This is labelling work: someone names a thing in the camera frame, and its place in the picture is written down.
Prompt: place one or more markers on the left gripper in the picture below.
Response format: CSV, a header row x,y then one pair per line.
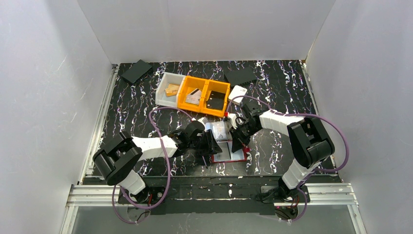
x,y
208,144

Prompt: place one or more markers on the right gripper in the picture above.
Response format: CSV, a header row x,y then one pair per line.
x,y
238,135

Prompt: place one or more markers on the red card holder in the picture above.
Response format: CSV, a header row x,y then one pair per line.
x,y
227,155

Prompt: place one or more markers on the gold card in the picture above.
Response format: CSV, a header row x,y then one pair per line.
x,y
169,94
172,88

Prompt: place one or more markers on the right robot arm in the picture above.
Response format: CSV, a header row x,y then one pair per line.
x,y
310,142

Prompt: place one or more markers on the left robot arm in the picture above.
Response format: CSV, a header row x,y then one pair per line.
x,y
117,160

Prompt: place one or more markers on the black card in bin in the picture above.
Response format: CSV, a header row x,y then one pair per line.
x,y
215,100

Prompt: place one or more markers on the silver VIP card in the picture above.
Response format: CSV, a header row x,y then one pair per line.
x,y
194,97

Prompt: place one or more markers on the yellow bin with black card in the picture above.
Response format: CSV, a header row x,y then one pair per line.
x,y
213,85

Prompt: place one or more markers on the yellow bin with silver card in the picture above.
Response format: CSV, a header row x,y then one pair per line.
x,y
190,84

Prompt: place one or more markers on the gold card in white bin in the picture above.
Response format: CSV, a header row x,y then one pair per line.
x,y
172,88

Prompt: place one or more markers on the black yellow screwdriver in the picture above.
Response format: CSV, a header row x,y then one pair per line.
x,y
205,162

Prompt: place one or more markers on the white small box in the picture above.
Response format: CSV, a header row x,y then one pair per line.
x,y
237,94

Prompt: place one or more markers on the black flat box right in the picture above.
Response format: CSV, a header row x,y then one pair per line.
x,y
240,77

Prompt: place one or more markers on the black flat box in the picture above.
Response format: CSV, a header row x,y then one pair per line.
x,y
240,77
136,72

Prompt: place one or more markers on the white plastic bin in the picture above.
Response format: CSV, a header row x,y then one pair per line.
x,y
160,97

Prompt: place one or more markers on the black flat box left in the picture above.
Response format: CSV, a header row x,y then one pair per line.
x,y
136,72

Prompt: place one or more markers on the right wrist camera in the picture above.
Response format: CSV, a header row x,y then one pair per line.
x,y
230,120

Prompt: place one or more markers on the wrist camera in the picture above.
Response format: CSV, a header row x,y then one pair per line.
x,y
202,120
230,120

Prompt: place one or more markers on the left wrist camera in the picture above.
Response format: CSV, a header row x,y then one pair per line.
x,y
202,120

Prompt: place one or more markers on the aluminium table rail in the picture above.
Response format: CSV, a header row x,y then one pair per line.
x,y
87,169

